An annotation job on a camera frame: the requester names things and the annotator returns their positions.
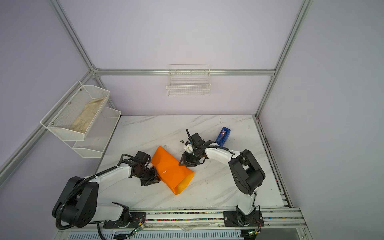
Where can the white mesh shelf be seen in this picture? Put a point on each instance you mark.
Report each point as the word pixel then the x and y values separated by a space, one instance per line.
pixel 99 135
pixel 60 118

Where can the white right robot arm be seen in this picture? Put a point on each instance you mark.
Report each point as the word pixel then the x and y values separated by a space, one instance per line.
pixel 247 173

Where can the beige cloth in shelf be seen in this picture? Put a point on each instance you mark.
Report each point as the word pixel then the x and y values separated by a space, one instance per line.
pixel 83 121

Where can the blue tape dispenser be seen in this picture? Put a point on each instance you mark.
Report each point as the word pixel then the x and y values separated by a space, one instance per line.
pixel 221 141

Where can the white wire wall basket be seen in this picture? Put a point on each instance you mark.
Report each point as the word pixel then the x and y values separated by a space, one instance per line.
pixel 188 80

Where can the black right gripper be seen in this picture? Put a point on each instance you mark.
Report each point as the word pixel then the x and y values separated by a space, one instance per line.
pixel 185 158

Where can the white mesh lower shelf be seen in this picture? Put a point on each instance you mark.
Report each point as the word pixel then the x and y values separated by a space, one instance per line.
pixel 99 135

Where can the orange wrapping paper sheet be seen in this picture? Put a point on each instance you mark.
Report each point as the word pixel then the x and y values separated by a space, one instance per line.
pixel 176 177

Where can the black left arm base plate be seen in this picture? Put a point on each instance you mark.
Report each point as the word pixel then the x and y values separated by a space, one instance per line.
pixel 127 221

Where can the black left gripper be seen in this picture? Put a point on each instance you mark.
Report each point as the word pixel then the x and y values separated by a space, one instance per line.
pixel 150 181

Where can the white mesh upper shelf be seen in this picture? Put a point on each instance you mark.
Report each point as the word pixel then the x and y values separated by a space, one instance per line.
pixel 60 118

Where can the aluminium front rail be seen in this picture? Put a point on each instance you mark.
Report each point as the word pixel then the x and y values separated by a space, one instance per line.
pixel 207 219

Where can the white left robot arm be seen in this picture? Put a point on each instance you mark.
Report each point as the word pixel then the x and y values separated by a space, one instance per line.
pixel 78 203

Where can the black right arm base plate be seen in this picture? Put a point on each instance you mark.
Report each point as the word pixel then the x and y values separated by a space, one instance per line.
pixel 238 219

